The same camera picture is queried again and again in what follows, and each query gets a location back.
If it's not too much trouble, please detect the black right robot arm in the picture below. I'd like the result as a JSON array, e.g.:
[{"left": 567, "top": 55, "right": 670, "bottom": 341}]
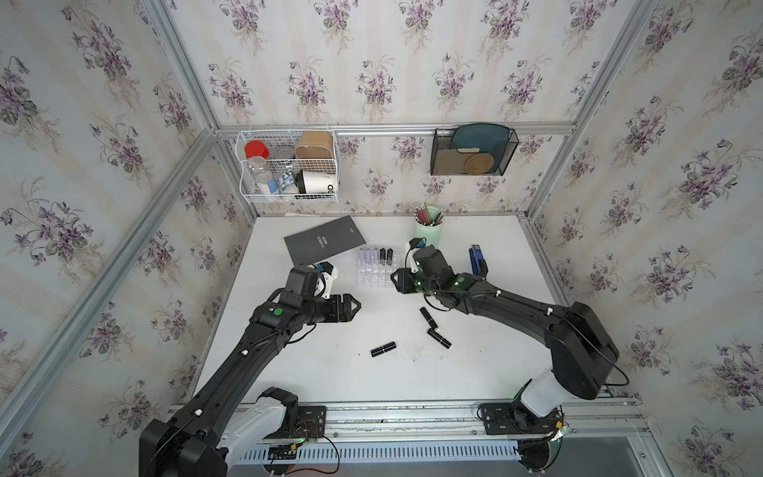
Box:
[{"left": 391, "top": 246, "right": 619, "bottom": 419}]

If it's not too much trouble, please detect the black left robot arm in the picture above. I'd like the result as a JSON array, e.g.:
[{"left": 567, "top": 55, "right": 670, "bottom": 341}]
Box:
[{"left": 138, "top": 262, "right": 362, "bottom": 476}]

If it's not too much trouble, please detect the clear acrylic lipstick organizer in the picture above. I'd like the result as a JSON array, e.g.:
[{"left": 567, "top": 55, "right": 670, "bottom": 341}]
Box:
[{"left": 356, "top": 250, "right": 401, "bottom": 288}]

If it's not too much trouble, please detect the green pen cup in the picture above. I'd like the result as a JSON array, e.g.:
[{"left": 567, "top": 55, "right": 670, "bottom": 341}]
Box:
[{"left": 413, "top": 204, "right": 444, "bottom": 248}]

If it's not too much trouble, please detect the dark grey book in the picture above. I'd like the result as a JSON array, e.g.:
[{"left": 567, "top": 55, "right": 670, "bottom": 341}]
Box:
[{"left": 284, "top": 216, "right": 367, "bottom": 266}]

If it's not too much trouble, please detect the white black cylinder device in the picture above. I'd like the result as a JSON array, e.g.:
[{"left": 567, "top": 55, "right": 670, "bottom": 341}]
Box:
[{"left": 295, "top": 170, "right": 338, "bottom": 195}]

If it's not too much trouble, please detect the round cork coaster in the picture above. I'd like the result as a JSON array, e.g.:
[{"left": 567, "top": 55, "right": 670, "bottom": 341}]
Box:
[{"left": 463, "top": 153, "right": 495, "bottom": 175}]

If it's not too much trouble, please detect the clear plastic bottle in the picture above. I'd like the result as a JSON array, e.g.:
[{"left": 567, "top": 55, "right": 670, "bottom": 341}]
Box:
[{"left": 248, "top": 156, "right": 278, "bottom": 196}]

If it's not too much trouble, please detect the teal folder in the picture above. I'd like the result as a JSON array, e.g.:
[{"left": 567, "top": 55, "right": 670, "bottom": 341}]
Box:
[{"left": 451, "top": 122, "right": 513, "bottom": 176}]

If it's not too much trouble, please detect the red lid jar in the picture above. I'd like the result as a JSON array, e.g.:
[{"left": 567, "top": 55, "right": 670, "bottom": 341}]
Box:
[{"left": 244, "top": 140, "right": 270, "bottom": 159}]

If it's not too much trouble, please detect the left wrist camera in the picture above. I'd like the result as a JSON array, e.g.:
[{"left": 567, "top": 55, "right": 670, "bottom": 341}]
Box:
[{"left": 315, "top": 262, "right": 338, "bottom": 299}]

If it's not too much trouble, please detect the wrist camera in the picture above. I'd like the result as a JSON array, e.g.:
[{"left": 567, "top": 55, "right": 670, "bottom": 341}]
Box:
[
  {"left": 315, "top": 262, "right": 338, "bottom": 299},
  {"left": 407, "top": 238, "right": 427, "bottom": 252}
]

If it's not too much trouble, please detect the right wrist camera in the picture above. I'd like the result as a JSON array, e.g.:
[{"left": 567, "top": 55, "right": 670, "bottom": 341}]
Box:
[{"left": 407, "top": 238, "right": 427, "bottom": 252}]

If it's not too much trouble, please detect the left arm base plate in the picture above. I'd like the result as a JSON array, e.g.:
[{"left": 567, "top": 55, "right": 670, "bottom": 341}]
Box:
[{"left": 265, "top": 405, "right": 327, "bottom": 440}]

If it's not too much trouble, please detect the black mesh wall holder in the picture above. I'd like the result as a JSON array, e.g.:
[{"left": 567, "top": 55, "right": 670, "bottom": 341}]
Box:
[{"left": 430, "top": 126, "right": 520, "bottom": 177}]

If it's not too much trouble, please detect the white wire basket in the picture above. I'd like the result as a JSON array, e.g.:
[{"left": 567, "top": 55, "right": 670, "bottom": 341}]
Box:
[{"left": 234, "top": 127, "right": 340, "bottom": 204}]

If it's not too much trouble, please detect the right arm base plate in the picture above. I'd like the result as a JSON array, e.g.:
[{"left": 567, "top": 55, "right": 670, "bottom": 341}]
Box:
[{"left": 477, "top": 403, "right": 564, "bottom": 435}]

